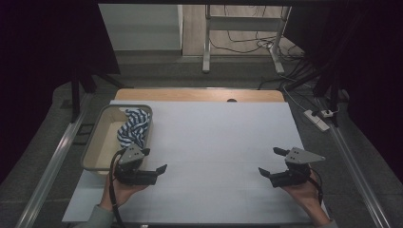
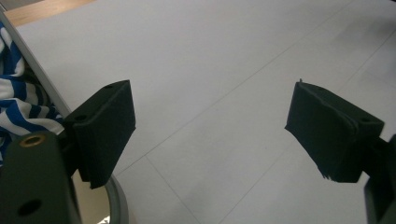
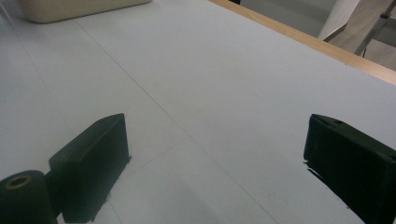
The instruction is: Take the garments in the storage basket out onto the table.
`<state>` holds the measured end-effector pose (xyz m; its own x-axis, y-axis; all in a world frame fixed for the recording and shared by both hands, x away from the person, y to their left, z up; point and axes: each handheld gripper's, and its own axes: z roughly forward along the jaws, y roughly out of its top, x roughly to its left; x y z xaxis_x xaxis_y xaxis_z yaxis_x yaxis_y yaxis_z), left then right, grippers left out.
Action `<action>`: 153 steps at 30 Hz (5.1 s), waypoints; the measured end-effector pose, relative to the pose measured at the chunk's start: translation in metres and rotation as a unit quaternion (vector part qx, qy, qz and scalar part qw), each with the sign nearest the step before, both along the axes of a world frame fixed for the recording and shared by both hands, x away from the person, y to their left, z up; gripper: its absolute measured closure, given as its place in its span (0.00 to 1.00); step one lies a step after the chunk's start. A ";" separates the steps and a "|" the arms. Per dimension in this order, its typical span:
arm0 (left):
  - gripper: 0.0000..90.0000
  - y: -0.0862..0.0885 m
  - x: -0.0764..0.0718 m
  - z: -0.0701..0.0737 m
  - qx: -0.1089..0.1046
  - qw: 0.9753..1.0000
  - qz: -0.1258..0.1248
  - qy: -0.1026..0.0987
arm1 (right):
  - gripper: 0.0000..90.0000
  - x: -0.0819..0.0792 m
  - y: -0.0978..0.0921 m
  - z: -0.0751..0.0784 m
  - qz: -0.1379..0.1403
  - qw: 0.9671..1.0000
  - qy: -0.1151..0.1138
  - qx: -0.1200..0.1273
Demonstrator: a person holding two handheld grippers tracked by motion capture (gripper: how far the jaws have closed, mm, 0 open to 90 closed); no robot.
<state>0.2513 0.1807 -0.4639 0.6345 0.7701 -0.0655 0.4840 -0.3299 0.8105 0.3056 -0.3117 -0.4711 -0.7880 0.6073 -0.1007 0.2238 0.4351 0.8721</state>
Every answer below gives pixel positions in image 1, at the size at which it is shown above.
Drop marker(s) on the wooden table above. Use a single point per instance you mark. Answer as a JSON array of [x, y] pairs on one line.
[[190, 95]]

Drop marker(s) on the beige plastic basket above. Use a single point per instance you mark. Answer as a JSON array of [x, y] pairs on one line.
[[101, 145]]

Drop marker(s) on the white cabinet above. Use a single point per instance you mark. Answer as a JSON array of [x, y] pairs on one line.
[[142, 28]]

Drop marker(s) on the blue white striped cloth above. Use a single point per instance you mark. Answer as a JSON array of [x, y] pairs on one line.
[[134, 126]]

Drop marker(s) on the black tripod stand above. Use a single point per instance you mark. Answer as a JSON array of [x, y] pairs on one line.
[[75, 98]]

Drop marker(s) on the white power strip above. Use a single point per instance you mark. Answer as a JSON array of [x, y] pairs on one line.
[[316, 120]]

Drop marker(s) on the person's right hand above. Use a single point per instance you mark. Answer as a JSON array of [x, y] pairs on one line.
[[302, 193]]

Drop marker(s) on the aluminium rail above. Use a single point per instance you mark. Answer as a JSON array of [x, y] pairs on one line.
[[50, 167], [358, 177]]

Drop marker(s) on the black table grommet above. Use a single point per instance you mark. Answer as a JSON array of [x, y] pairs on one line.
[[231, 100]]

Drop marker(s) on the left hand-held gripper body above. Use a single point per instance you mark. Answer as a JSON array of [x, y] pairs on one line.
[[130, 156]]

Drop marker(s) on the white metal desk frame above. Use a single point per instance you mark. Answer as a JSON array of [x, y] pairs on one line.
[[206, 47]]

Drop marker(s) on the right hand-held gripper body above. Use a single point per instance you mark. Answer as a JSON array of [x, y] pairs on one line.
[[301, 156]]

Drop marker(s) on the black curtain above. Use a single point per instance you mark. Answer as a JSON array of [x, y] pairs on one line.
[[370, 63], [41, 63]]

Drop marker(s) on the person's left hand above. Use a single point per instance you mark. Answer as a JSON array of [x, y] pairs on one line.
[[122, 191]]

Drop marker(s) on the white table sheet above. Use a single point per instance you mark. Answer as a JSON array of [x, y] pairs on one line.
[[215, 142]]

